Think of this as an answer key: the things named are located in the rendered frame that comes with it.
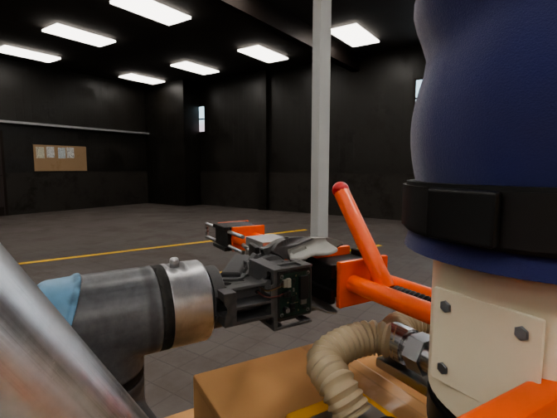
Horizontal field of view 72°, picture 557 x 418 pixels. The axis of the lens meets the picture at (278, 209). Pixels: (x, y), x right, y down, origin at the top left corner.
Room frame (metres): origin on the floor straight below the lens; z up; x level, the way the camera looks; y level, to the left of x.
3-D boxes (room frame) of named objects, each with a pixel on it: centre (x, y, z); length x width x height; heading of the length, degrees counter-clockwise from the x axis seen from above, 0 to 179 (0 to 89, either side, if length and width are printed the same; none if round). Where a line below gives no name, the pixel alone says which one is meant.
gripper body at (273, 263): (0.45, 0.03, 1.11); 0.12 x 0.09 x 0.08; 121
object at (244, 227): (0.83, 0.08, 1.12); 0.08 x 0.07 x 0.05; 30
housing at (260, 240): (0.71, 0.02, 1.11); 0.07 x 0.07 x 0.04; 30
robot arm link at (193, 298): (0.42, 0.10, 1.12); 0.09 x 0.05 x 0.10; 31
